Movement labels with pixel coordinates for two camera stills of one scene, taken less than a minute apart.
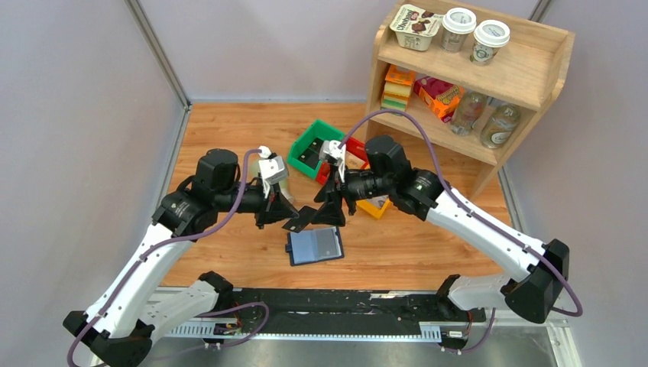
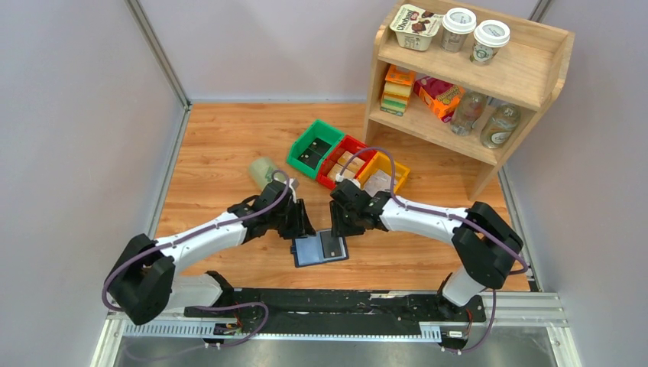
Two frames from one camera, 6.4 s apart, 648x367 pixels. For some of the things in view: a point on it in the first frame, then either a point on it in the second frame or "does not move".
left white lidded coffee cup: x=457 y=23 does not move
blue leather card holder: x=314 y=245 does not move
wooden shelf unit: x=469 y=92 does not move
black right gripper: x=330 y=212 → x=338 y=228
